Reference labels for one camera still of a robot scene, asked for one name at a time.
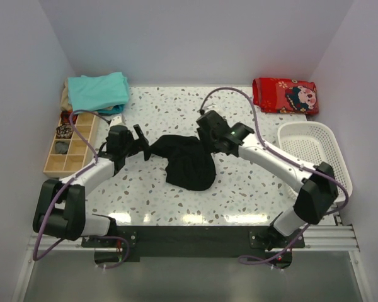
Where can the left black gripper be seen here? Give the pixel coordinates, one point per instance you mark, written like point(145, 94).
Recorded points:
point(134, 143)

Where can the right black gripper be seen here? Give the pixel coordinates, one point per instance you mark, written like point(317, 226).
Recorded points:
point(205, 139)

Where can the black t shirt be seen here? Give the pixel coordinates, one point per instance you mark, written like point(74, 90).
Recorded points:
point(189, 165)

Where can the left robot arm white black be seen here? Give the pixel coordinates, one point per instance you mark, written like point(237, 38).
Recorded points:
point(61, 210)

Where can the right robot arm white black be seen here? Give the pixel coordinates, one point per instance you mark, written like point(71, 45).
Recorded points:
point(314, 185)

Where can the folded teal t shirt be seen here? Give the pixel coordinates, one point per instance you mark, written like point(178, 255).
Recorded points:
point(97, 93)

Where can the wooden compartment organizer box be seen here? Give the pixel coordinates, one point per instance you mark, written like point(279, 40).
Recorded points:
point(79, 154)

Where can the red cartoon print cloth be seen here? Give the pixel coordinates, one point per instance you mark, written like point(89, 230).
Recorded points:
point(287, 96)

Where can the patterned rolled sock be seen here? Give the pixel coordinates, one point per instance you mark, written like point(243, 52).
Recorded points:
point(64, 131)

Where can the grey rolled sock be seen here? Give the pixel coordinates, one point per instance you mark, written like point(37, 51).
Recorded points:
point(61, 147)

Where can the red black rolled sock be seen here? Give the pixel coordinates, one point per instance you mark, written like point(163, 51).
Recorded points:
point(65, 118)

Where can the folded beige t shirt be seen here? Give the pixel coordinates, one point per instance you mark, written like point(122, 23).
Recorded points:
point(65, 104)

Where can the white perforated plastic basket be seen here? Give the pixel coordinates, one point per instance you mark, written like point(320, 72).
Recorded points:
point(315, 142)

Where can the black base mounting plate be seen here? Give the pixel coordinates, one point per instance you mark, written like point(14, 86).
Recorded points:
point(134, 243)

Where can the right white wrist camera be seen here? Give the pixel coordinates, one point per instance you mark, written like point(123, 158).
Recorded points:
point(212, 107)

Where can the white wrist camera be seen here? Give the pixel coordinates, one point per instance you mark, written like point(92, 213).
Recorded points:
point(117, 120)
point(212, 107)

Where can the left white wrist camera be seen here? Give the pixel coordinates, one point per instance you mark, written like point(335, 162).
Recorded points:
point(117, 120)

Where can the aluminium rail frame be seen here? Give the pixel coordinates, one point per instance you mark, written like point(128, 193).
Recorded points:
point(328, 268)

